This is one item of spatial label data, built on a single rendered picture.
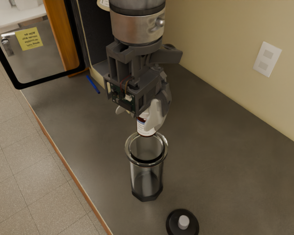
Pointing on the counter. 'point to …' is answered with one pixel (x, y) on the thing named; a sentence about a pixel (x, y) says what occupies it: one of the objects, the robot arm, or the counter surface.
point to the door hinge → (80, 32)
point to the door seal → (49, 77)
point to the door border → (50, 75)
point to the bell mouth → (104, 4)
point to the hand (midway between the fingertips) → (147, 117)
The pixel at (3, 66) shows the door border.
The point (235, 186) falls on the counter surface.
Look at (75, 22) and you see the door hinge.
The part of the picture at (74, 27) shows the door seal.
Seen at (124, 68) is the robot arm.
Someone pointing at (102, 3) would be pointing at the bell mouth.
